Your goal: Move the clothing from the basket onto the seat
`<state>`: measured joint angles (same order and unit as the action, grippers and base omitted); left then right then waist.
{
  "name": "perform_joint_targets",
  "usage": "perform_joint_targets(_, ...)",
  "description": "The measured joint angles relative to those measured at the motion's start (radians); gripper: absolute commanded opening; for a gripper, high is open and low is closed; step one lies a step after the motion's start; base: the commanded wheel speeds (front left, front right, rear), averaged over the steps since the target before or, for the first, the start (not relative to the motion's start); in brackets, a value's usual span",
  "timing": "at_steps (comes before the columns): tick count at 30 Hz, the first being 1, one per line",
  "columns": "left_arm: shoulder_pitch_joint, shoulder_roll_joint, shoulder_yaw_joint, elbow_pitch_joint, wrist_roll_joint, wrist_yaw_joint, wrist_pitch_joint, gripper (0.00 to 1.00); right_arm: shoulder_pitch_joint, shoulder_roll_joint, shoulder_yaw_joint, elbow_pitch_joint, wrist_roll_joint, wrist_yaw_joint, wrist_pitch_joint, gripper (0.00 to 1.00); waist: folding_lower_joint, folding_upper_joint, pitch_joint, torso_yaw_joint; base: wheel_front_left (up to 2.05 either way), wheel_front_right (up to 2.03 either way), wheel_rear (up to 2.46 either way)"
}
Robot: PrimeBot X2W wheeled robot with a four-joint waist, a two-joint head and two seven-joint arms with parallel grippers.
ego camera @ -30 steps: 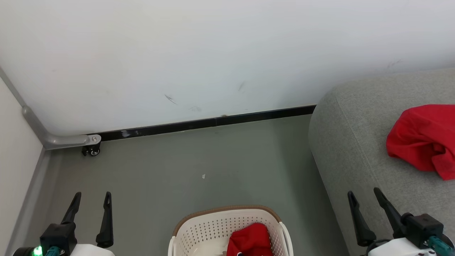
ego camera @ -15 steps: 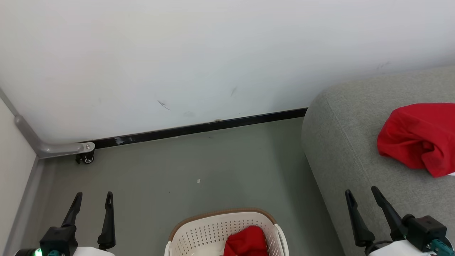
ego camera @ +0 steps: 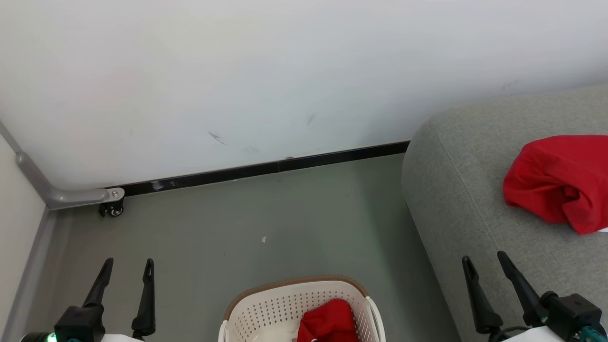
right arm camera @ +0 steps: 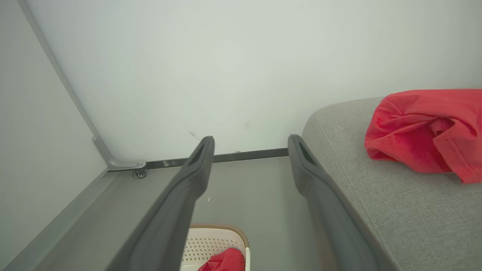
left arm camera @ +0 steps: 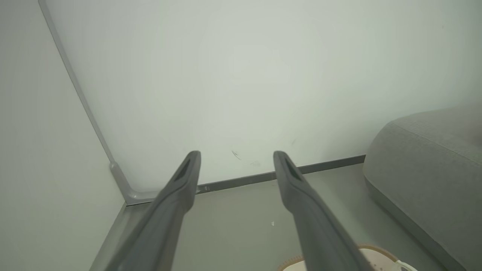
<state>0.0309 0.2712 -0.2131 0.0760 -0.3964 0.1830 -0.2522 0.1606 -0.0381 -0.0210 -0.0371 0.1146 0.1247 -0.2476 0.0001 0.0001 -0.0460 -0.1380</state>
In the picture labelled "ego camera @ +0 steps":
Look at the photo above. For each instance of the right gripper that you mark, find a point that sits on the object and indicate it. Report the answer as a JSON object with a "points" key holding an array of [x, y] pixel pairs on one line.
{"points": [[577, 316]]}

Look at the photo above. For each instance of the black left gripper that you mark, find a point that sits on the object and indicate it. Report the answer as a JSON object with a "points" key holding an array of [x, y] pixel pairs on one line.
{"points": [[78, 325]]}

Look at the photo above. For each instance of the plain red garment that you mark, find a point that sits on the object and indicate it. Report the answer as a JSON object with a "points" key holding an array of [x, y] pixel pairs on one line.
{"points": [[555, 180]]}

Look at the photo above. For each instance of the red jersey number 23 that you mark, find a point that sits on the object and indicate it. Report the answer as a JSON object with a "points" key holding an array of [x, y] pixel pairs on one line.
{"points": [[330, 323]]}

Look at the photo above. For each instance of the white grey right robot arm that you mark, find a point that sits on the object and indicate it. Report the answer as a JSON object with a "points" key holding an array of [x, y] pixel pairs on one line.
{"points": [[536, 337]]}

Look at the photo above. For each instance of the grey fabric sofa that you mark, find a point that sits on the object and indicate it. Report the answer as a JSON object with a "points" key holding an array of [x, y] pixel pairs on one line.
{"points": [[465, 199]]}

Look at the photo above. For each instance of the black caster wheel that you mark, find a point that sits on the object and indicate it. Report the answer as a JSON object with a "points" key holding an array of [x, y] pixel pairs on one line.
{"points": [[113, 209]]}

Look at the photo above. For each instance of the grey metal leg with caster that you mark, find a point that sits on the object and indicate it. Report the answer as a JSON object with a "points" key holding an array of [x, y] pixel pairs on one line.
{"points": [[71, 195]]}

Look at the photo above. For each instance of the cream perforated laundry basket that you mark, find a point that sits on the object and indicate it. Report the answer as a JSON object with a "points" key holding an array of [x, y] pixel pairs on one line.
{"points": [[266, 313]]}

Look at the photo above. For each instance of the black wall baseboard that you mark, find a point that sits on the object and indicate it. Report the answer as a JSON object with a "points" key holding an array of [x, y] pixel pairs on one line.
{"points": [[285, 164]]}

